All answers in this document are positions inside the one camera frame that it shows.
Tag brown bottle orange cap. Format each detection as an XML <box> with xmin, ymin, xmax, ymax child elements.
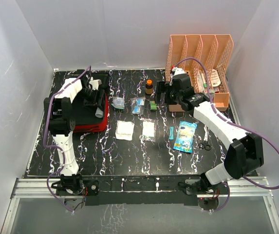
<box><xmin>145</xmin><ymin>79</ymin><xmax>153</xmax><ymax>96</ymax></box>

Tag white plastic bottle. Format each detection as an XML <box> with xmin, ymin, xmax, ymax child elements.
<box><xmin>95</xmin><ymin>108</ymin><xmax>104</xmax><ymax>118</ymax></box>

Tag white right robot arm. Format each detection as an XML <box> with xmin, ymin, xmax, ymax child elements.
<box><xmin>155</xmin><ymin>73</ymin><xmax>264</xmax><ymax>194</ymax></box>

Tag clear bag white gauze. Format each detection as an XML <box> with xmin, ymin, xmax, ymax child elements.
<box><xmin>140</xmin><ymin>118</ymin><xmax>157</xmax><ymax>142</ymax></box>

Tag clear bag blue mask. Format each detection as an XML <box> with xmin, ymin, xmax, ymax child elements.
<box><xmin>112</xmin><ymin>97</ymin><xmax>125</xmax><ymax>110</ymax></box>

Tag clear bag blue bandage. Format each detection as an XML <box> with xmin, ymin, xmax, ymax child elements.
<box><xmin>130</xmin><ymin>97</ymin><xmax>146</xmax><ymax>115</ymax></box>

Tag pink white card pack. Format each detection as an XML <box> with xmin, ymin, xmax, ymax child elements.
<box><xmin>210</xmin><ymin>69</ymin><xmax>221</xmax><ymax>87</ymax></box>

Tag black handled metal scissors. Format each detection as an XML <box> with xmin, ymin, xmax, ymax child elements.
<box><xmin>199</xmin><ymin>126</ymin><xmax>211</xmax><ymax>151</ymax></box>

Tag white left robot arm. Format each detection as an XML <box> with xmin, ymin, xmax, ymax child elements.
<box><xmin>44</xmin><ymin>73</ymin><xmax>109</xmax><ymax>195</ymax></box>

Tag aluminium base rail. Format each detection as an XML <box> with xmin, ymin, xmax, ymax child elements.
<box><xmin>11</xmin><ymin>175</ymin><xmax>273</xmax><ymax>198</ymax></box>

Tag white gauze pad packet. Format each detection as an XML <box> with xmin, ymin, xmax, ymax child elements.
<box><xmin>115</xmin><ymin>120</ymin><xmax>134</xmax><ymax>141</ymax></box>

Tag small teal sachet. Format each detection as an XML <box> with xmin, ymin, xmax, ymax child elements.
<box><xmin>168</xmin><ymin>127</ymin><xmax>174</xmax><ymax>140</ymax></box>

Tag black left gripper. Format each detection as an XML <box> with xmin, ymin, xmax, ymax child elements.
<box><xmin>78</xmin><ymin>88</ymin><xmax>105</xmax><ymax>113</ymax></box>

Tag small green medicine box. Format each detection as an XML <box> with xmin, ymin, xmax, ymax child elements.
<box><xmin>149</xmin><ymin>100</ymin><xmax>157</xmax><ymax>111</ymax></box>

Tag peach plastic desk organizer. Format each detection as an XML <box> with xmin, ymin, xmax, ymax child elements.
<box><xmin>165</xmin><ymin>34</ymin><xmax>234</xmax><ymax>112</ymax></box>

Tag blue cotton swab packet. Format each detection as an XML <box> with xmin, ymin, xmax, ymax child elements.
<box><xmin>173</xmin><ymin>121</ymin><xmax>197</xmax><ymax>153</ymax></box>

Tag red black medicine case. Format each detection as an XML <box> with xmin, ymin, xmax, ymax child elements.
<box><xmin>61</xmin><ymin>72</ymin><xmax>109</xmax><ymax>133</ymax></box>

